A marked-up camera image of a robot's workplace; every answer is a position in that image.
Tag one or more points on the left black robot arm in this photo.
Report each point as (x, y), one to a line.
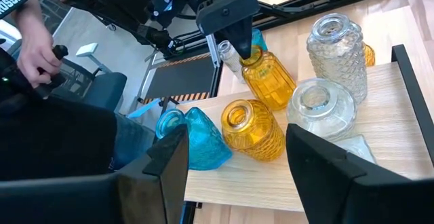
(112, 3)

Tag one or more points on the black hazard-striped floor mat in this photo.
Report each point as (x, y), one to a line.
(183, 78)

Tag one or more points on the yellow glass bottle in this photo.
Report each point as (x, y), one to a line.
(369, 55)

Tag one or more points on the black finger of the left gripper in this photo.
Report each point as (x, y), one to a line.
(240, 37)

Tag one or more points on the blue pyramid-shaped glass vase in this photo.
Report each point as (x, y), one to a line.
(207, 142)

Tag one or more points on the clear tall diamond-pattern glass vase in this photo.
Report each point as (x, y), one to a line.
(339, 61)

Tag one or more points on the person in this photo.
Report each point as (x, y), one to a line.
(51, 135)

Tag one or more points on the clear slim ribbed glass bottle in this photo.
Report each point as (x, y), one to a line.
(231, 61)

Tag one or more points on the clear honeycomb glass jar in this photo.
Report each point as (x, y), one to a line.
(322, 115)

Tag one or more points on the clear square glass vase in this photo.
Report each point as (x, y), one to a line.
(357, 147)

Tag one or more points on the blue textured glass bottle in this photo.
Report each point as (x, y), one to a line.
(260, 40)

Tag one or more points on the yellow honeycomb glass jar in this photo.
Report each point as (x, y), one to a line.
(252, 132)

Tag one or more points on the black aluminium table frame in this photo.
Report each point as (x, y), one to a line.
(305, 3)

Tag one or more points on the yellow ribbed glass jar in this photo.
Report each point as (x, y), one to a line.
(271, 81)

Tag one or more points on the grey office chair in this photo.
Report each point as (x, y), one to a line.
(101, 86)

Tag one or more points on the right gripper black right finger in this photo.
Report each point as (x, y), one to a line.
(356, 200)

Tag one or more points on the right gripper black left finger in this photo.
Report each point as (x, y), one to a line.
(84, 200)

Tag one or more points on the person's hand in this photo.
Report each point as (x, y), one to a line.
(34, 54)

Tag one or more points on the person's forearm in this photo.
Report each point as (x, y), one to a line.
(23, 10)

